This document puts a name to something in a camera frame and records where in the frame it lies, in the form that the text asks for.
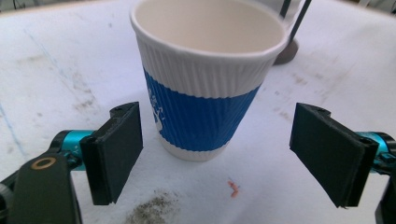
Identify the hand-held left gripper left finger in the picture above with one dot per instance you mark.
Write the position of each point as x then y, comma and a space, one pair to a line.
115, 155

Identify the small orange scrap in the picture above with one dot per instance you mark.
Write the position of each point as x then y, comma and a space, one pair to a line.
233, 188

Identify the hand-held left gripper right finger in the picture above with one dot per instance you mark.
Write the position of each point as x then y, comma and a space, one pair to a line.
330, 155

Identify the blue banded paper cup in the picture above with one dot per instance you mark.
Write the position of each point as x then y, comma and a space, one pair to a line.
199, 118

